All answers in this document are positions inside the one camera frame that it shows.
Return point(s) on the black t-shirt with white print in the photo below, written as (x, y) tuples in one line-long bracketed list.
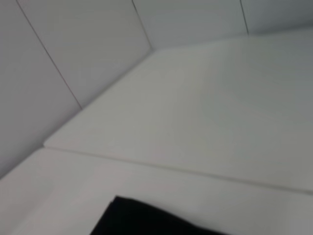
[(159, 218)]

